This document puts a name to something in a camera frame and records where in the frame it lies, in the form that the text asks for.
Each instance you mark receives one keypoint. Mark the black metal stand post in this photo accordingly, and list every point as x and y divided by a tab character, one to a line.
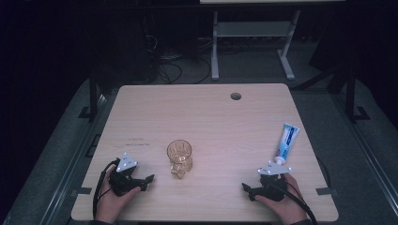
93	97
351	97

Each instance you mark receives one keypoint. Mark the person's left hand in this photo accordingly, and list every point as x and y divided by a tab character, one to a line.
110	203

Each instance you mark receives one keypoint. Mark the clear glass cup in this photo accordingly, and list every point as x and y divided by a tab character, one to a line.
179	158

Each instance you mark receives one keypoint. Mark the person's right hand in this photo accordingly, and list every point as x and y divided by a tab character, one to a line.
287	204

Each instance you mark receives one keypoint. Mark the grey table edge bracket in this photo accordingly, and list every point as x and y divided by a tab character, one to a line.
327	191
82	191

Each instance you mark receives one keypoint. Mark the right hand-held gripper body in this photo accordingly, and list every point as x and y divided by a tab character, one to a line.
272	184

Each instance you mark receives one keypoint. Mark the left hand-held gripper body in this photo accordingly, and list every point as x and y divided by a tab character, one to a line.
122	182

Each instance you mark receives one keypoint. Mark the white metal stand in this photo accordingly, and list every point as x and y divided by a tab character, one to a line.
255	29

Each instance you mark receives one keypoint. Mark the white and blue toothpaste tube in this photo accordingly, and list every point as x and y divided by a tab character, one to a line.
287	143

